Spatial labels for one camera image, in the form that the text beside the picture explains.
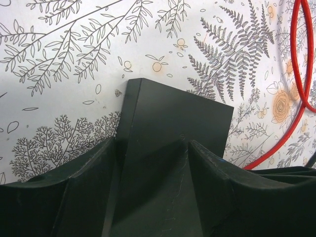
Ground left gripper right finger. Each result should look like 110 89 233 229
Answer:
188 141 316 237

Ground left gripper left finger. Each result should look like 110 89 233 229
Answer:
0 138 116 237

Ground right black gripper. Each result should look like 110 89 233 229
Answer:
250 166 316 184

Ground black cable with plug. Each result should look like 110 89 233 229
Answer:
302 148 316 168

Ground red cable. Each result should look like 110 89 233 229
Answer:
290 0 316 113
241 98 309 171

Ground black network switch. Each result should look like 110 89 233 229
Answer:
110 78 234 237

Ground floral table mat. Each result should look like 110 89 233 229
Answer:
0 0 301 184

